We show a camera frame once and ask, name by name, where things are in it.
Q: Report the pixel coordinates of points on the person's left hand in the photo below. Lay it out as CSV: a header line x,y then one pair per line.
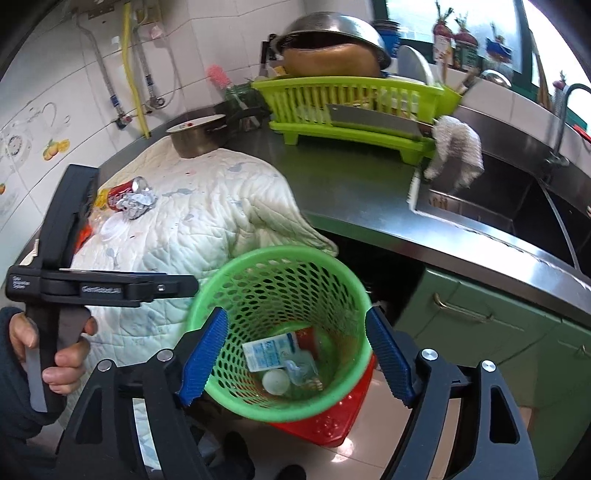
x,y
69,364

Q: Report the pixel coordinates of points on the red soda can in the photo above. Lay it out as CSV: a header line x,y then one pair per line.
x,y
120,194

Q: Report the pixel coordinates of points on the white plate with red print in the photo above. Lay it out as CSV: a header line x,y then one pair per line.
x,y
194,124

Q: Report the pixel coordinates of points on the metal faucet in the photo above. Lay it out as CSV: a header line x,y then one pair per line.
x,y
561,134

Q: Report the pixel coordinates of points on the pink tag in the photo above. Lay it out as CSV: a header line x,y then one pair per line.
x,y
156,32

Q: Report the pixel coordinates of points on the yellow plastic packet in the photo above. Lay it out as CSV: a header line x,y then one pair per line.
x,y
100,197

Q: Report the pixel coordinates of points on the yellow gas pipe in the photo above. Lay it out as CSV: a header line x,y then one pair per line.
x,y
131,78

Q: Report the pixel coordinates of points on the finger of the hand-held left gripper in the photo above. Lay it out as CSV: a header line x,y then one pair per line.
x,y
173,286

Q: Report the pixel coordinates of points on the sprouting red onion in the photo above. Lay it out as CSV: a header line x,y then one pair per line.
x,y
443,37
466,44

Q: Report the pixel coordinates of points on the blue-topped glass jar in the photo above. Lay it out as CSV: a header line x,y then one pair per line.
x,y
498,48

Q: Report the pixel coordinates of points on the red plastic basket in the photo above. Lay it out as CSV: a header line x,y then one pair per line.
x,y
332,424

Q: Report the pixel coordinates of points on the white quilted blanket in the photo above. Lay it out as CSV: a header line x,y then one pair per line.
x,y
207,207

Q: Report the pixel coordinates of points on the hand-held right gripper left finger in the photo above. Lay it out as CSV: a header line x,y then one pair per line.
x,y
205,357

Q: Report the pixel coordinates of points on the red wrapper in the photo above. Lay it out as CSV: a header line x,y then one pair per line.
x,y
304,339

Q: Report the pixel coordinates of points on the blue and white packet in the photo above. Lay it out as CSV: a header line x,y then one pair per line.
x,y
268,353

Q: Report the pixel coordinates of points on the pink bottle brush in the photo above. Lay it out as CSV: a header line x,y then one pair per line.
x,y
217,76

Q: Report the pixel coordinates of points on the black shoe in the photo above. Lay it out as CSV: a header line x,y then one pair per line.
x,y
240,457

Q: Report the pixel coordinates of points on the white plates in rack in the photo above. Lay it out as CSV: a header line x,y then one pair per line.
x,y
415,62

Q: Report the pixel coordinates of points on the green kitchen cabinet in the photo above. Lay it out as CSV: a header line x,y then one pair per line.
x,y
531,350

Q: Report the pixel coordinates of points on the metal colander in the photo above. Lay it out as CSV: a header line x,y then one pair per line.
x,y
332,27

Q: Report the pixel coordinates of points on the green plastic mesh basket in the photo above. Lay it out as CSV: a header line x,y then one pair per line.
x,y
277,277

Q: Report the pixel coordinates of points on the clear plastic cup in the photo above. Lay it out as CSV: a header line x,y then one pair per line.
x,y
113,233

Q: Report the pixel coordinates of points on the metal saucepan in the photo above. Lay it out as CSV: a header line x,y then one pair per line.
x,y
194,143

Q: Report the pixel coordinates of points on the white round lid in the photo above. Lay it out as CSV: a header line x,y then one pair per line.
x,y
276,382

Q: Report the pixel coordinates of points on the wooden utensils bundle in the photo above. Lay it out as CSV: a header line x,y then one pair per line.
x,y
464,81

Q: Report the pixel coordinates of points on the steel cleaver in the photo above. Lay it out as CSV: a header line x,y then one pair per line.
x,y
369,117

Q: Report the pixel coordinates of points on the white scrub brush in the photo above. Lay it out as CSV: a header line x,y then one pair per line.
x,y
414,187

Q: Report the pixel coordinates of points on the white knitted dishcloth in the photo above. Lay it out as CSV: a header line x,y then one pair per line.
x,y
455,147

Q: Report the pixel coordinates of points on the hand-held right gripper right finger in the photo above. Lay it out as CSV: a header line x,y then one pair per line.
x,y
390,362

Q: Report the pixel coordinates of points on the clear plastic wrapper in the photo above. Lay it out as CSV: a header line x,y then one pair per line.
x,y
300,369

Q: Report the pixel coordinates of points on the green plastic dish rack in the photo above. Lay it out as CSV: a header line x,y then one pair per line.
x,y
346,138

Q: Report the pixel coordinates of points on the silver foil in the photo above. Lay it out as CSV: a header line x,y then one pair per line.
x,y
136,205

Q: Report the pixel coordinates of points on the brown clay pot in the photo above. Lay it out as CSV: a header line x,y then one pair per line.
x,y
332,60

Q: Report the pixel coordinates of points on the stainless steel sink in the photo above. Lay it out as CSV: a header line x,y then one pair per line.
x,y
508,194

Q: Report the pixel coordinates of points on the metal ladle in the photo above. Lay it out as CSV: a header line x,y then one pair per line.
x,y
496,78

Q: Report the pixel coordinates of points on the metal wall bracket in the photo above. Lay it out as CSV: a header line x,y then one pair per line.
x,y
101,11

